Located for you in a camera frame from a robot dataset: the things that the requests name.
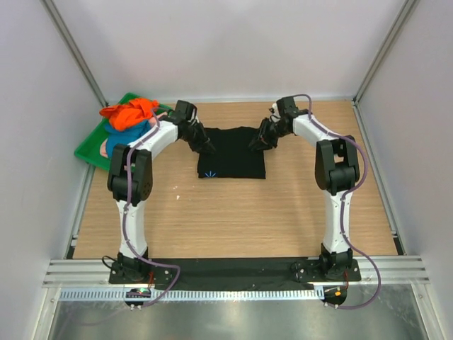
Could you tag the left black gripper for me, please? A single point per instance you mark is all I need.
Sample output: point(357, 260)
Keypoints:
point(203, 145)

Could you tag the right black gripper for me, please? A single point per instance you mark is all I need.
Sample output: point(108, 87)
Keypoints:
point(263, 141)

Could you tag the black t shirt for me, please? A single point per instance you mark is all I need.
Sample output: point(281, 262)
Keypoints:
point(232, 158)

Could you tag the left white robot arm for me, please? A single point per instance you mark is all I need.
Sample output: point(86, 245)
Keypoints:
point(130, 180)

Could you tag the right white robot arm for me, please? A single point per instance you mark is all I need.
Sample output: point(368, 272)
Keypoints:
point(336, 174)

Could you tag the pink t shirt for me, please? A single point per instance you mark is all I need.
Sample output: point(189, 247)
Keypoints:
point(152, 122)

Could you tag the orange t shirt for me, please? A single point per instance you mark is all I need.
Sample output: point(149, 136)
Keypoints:
point(130, 114)

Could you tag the blue t shirt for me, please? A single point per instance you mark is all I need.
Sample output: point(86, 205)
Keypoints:
point(124, 137)

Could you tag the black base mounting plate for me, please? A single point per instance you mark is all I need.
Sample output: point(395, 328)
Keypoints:
point(297, 269)

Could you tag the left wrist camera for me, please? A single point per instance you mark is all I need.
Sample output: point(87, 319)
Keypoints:
point(183, 111)

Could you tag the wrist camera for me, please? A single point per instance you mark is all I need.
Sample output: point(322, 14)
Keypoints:
point(183, 111)
point(285, 108)

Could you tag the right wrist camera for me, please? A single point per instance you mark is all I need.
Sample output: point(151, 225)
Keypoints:
point(285, 108)

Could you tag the slotted grey cable duct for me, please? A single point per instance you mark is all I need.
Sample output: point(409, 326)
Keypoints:
point(130, 294)

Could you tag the right aluminium corner post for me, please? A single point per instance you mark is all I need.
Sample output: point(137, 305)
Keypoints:
point(390, 39)

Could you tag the aluminium corner post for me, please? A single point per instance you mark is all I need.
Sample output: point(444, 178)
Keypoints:
point(390, 39)
point(69, 41)

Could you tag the left aluminium corner post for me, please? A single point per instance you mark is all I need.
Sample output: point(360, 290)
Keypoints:
point(69, 41)

